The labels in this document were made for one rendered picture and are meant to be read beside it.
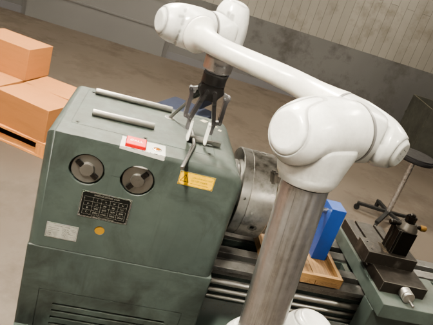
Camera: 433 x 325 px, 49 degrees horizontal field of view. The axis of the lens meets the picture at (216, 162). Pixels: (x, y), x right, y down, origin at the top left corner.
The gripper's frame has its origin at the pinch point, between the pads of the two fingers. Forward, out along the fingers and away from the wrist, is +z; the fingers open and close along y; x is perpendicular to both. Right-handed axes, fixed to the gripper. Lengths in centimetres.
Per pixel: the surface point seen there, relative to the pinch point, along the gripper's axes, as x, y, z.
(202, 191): -14.0, 4.2, 13.2
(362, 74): 654, 344, 58
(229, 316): 7, 35, 76
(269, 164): 6.8, 28.0, 7.4
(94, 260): -14, -22, 46
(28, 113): 223, -98, 99
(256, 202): -3.2, 25.2, 18.1
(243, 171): 2.6, 19.2, 10.4
